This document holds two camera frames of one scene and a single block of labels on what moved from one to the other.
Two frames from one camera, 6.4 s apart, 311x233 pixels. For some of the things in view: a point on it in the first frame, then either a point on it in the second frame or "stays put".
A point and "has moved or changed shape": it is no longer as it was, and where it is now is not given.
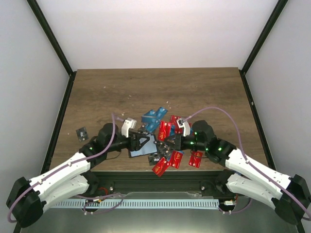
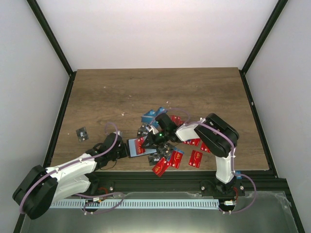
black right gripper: [179, 141] → [152, 143]
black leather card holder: [149, 147] stays put
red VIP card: [175, 159] stays put
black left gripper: [137, 146] → [125, 152]
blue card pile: [153, 117] stays put
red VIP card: [164, 130] has moved or changed shape
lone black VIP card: [82, 134] stays put
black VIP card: [153, 159] stays put
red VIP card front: [160, 167] stays put
